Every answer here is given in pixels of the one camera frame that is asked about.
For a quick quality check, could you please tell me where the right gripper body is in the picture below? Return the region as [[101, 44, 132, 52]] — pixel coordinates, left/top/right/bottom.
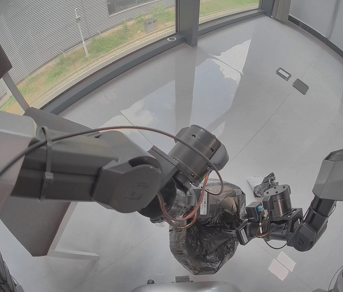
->
[[235, 221, 286, 246]]

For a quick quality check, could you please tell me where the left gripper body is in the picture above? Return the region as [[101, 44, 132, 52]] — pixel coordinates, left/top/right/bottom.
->
[[187, 185, 212, 223]]

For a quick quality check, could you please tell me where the black plastic bag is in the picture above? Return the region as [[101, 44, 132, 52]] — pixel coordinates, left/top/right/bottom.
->
[[151, 178, 248, 276]]

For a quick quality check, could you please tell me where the crumpled black plastic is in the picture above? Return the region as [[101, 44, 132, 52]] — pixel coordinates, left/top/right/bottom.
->
[[254, 172, 279, 198]]

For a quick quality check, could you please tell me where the grey chair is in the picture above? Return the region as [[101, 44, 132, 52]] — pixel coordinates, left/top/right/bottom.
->
[[0, 32, 100, 259]]

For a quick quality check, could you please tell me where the window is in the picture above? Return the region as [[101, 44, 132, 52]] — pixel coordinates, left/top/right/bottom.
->
[[0, 0, 275, 115]]

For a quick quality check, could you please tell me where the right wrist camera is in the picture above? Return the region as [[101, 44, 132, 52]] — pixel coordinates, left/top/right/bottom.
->
[[246, 202, 265, 223]]

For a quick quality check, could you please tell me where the black cable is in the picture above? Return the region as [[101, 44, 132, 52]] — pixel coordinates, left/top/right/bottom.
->
[[0, 127, 224, 201]]

